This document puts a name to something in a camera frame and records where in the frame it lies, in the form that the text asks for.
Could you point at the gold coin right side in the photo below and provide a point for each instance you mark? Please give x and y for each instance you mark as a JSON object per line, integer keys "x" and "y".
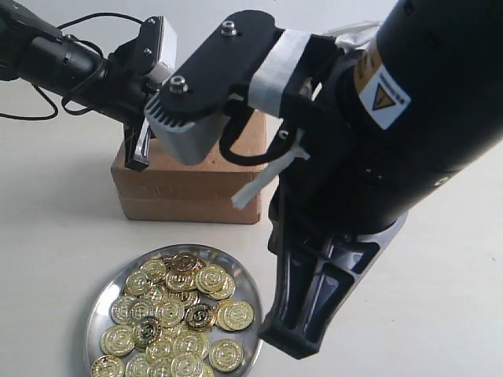
{"x": 234, "y": 315}

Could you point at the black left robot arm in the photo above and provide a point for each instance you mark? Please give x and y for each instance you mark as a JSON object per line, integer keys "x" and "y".
{"x": 50, "y": 60}

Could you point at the gold coin at plate edge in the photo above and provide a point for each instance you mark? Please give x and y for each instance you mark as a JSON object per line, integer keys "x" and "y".
{"x": 107, "y": 366}

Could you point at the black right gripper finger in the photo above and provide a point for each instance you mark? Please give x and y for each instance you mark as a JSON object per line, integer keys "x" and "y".
{"x": 315, "y": 276}

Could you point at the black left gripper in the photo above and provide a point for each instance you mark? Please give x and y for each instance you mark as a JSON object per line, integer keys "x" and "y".
{"x": 123, "y": 97}

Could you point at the round steel plate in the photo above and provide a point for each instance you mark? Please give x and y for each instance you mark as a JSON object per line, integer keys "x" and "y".
{"x": 99, "y": 318}

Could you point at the brown cardboard slotted box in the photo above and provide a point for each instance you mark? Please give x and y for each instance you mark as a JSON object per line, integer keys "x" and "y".
{"x": 170, "y": 191}

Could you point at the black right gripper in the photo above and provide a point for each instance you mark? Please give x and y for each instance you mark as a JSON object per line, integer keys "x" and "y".
{"x": 351, "y": 112}

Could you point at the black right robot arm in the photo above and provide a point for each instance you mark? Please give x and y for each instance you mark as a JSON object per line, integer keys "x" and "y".
{"x": 454, "y": 69}

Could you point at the gold coin upper pile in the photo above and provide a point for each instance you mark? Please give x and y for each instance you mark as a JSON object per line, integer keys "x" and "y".
{"x": 210, "y": 278}

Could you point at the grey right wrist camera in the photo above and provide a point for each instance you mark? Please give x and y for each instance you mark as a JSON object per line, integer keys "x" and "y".
{"x": 246, "y": 58}

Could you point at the dark gold coin on top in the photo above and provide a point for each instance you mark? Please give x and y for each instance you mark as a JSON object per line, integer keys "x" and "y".
{"x": 184, "y": 262}

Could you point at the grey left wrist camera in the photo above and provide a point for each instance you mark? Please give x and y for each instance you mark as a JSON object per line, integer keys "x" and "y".
{"x": 155, "y": 50}

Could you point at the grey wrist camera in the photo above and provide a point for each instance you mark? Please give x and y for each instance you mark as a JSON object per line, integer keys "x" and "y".
{"x": 155, "y": 50}
{"x": 246, "y": 58}

